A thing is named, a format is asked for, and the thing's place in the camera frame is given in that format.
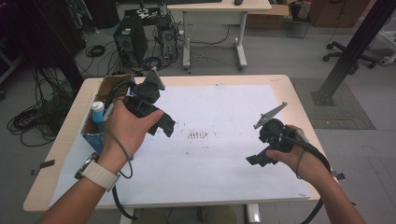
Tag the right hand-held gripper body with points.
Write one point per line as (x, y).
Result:
(277, 137)

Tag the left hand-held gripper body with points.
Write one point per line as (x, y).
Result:
(146, 93)

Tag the blue bottle with white cap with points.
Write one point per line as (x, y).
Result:
(97, 115)

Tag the blue cardboard box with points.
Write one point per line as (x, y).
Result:
(93, 141)

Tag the person's left hand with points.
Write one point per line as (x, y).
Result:
(127, 133)

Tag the person's right hand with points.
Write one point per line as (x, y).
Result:
(308, 165)

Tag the white paper sheet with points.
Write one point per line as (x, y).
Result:
(218, 168)

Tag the white table leg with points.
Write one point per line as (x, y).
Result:
(126, 217)
(253, 214)

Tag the small black computer tower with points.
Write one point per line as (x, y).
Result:
(168, 40)

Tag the white band wristwatch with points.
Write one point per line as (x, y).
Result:
(101, 175)

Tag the black tape strip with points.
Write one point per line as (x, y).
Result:
(46, 164)
(338, 175)

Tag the black office chair base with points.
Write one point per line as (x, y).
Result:
(342, 53)

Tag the white desk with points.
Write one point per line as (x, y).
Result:
(218, 6)

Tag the dark curtain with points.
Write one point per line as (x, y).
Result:
(46, 34)

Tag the brown cardboard box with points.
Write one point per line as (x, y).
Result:
(267, 17)

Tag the black computer mouse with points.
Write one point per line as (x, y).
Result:
(238, 2)

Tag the wooden cabinet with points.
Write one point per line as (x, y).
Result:
(336, 12)

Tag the black metal post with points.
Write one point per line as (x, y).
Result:
(351, 53)

